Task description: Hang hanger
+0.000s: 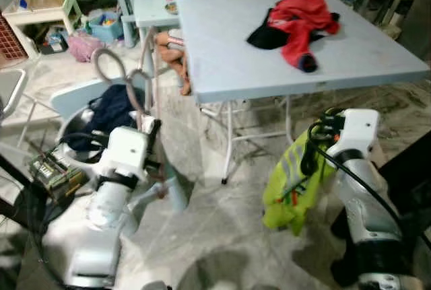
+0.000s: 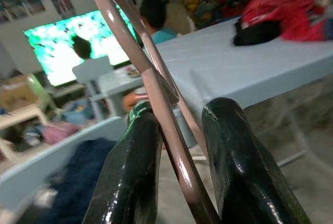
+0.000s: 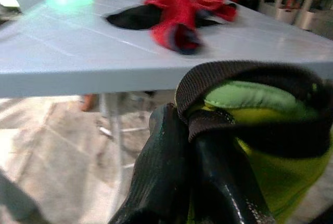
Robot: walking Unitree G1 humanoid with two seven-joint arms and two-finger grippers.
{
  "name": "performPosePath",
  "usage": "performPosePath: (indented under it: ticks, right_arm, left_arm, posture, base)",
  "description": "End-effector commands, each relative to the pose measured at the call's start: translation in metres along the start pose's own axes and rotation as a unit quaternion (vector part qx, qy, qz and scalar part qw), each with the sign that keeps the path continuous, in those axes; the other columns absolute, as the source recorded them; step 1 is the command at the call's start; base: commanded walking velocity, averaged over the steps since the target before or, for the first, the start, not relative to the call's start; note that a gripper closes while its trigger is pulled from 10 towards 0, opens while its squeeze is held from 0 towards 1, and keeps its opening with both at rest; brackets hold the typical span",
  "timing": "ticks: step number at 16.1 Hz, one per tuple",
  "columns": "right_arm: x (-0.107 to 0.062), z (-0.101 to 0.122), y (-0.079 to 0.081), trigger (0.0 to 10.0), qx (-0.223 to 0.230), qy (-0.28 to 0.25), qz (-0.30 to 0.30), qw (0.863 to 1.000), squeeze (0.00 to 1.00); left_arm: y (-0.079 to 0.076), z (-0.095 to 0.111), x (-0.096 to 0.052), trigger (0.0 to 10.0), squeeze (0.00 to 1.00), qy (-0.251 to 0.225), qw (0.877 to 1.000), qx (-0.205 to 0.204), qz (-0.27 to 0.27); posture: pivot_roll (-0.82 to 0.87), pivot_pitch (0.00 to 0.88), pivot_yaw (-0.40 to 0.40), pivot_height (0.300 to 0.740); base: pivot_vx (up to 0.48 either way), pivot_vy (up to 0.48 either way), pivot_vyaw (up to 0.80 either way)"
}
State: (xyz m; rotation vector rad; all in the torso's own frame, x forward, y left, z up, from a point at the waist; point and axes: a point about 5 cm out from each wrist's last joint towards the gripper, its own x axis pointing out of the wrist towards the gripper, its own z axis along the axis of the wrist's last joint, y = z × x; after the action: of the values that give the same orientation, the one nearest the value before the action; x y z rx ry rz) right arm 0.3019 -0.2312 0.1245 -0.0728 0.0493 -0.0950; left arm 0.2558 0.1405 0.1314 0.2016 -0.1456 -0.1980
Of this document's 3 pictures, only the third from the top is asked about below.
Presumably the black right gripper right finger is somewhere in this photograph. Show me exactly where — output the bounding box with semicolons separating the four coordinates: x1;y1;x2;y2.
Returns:
191;130;275;224

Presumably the white tiered storage rack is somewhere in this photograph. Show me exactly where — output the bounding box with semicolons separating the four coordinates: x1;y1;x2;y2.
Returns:
259;0;333;31

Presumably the lime green shirt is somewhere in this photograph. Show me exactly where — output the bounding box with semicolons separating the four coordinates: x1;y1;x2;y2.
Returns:
174;61;333;223

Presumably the light blue folding table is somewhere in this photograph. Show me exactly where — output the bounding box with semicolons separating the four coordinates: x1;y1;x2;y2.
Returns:
0;0;333;217

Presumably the black printed shirt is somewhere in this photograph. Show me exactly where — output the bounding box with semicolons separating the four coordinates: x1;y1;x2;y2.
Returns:
106;2;238;31

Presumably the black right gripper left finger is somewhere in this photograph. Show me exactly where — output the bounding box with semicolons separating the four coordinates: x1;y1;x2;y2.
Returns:
108;102;193;224

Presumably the red cloth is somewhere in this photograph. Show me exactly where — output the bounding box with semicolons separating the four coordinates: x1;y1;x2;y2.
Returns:
144;0;239;55

